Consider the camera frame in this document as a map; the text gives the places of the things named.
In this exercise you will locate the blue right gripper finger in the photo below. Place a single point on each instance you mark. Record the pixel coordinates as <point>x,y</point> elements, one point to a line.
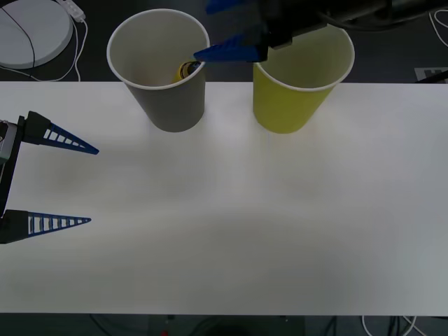
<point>241,49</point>
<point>224,4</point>

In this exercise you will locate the grey plastic waste bin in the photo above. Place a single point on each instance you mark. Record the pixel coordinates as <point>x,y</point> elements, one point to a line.
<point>168,105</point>

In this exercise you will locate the white round disc base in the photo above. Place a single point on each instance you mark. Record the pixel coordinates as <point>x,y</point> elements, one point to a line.
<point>21,38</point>

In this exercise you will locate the yellow bottle with black cap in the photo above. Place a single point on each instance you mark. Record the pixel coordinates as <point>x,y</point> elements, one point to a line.
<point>183,70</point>

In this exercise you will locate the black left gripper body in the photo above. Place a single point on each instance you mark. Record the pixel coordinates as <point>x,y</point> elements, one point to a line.
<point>10,168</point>

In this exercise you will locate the yellow-green plastic waste bin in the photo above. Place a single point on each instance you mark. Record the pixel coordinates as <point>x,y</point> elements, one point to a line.
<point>283,108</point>

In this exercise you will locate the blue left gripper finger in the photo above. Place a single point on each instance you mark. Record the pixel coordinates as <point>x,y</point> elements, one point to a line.
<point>15,227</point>
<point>36,127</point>

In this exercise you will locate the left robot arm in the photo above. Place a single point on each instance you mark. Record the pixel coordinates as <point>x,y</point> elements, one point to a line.
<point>5,140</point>

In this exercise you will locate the white power strip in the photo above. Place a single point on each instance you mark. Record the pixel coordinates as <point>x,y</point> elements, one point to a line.
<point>73,8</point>

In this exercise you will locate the grey marker tag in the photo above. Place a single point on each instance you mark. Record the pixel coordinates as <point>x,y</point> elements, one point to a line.
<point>428,74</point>

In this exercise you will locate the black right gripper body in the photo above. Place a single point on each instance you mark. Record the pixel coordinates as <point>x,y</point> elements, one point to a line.
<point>290,17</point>

